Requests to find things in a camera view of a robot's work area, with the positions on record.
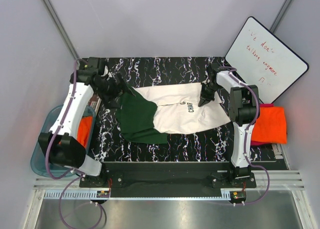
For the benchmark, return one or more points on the aluminium frame rail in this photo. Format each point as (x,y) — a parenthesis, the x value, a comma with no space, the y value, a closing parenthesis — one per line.
(275,180)

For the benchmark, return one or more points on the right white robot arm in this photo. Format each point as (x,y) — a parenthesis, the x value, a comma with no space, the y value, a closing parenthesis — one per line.
(243,111)

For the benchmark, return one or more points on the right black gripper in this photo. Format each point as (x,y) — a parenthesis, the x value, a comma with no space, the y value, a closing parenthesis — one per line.
(205,98)

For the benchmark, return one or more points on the white and green t-shirt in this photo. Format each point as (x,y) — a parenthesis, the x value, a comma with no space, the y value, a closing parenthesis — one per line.
(151,113)

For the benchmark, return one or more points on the white dry-erase board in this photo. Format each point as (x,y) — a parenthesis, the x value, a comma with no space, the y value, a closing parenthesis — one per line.
(262,59)

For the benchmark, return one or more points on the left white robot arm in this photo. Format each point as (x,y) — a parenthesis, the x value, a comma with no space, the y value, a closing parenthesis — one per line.
(59,145)

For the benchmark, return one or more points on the Brideshead Revisited paperback book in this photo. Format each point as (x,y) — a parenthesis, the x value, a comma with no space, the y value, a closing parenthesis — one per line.
(95,103)

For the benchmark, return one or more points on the orange t-shirt in bin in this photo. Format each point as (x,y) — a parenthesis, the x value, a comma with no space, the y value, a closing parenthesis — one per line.
(84,130)

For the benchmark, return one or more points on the folded orange t-shirt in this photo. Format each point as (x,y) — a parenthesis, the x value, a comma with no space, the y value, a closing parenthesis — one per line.
(271,126)

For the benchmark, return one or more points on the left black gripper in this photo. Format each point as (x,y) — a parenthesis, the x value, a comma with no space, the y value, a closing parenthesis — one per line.
(109,100)

